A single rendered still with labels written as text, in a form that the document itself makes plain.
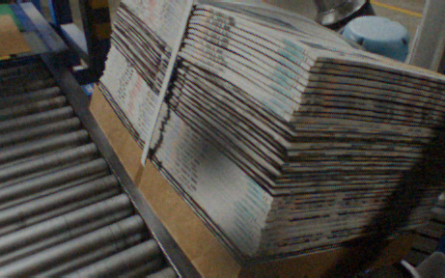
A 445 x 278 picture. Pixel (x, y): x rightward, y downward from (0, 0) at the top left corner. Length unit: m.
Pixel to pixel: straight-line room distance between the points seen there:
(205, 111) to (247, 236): 0.12
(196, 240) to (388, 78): 0.22
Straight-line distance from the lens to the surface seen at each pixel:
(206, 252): 0.38
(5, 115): 1.12
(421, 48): 1.24
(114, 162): 0.85
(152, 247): 0.66
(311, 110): 0.30
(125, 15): 0.57
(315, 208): 0.36
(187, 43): 0.43
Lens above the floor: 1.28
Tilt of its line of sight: 33 degrees down
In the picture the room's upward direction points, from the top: straight up
